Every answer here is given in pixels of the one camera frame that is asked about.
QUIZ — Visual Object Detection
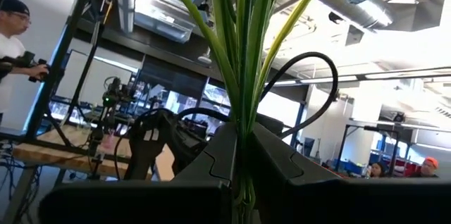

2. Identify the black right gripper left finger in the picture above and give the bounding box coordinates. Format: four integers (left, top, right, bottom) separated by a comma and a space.
37, 122, 237, 224

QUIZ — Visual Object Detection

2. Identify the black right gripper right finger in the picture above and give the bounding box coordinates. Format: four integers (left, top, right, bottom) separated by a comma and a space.
252, 122, 451, 224

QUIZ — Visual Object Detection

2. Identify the blue artificial flower bunch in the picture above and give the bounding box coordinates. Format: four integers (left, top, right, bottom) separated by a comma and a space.
153, 0, 388, 224

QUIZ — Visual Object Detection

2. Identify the person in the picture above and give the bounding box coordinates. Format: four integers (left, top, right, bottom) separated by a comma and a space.
366, 162, 388, 179
410, 156, 440, 179
0, 0, 50, 126

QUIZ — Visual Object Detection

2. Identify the black robot with green light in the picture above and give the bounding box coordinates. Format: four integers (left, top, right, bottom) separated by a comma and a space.
87, 75, 138, 175

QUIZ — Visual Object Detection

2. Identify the translucent plastic box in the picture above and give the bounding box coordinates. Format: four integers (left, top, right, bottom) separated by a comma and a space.
133, 0, 212, 44

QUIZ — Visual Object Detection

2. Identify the wooden workbench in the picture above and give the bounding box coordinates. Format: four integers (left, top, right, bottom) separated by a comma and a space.
12, 125, 177, 181

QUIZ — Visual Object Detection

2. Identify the blue flower bloom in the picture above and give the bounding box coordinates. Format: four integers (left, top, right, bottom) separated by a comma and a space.
285, 0, 395, 30

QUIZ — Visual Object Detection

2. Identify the aluminium beam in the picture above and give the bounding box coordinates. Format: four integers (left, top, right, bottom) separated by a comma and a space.
114, 0, 138, 34

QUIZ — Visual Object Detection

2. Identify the black handheld device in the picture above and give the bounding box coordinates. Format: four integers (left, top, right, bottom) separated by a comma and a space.
0, 51, 50, 83

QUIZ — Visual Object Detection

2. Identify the black looped cable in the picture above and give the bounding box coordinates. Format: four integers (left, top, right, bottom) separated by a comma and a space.
259, 51, 339, 139

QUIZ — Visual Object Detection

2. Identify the black metal frame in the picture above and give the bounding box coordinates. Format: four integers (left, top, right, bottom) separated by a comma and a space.
23, 0, 91, 142

